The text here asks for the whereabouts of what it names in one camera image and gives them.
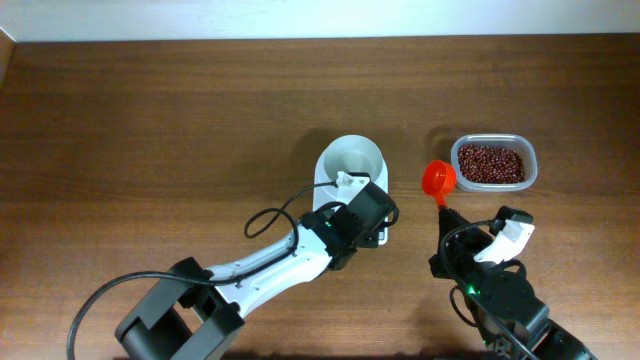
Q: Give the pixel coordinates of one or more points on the white round bowl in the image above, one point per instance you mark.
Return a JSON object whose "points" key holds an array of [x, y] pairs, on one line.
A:
{"points": [[352, 153]]}

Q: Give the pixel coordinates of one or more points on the white digital kitchen scale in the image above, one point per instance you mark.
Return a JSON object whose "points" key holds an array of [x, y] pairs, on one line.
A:
{"points": [[326, 194]]}

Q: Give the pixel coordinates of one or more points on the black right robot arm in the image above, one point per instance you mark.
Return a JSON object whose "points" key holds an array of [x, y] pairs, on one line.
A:
{"points": [[512, 321]]}

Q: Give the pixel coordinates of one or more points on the red beans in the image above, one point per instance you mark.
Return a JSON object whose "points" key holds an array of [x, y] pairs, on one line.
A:
{"points": [[490, 165]]}

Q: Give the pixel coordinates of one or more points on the clear plastic container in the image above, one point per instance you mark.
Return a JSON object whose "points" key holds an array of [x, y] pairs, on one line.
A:
{"points": [[514, 142]]}

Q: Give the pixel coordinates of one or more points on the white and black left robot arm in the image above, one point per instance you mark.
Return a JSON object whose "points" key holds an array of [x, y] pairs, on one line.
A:
{"points": [[197, 312]]}

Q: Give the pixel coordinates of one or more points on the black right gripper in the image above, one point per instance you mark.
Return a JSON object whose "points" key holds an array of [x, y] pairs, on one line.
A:
{"points": [[468, 243]]}

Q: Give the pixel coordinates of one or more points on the orange plastic measuring scoop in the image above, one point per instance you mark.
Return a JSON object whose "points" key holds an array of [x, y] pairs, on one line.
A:
{"points": [[438, 181]]}

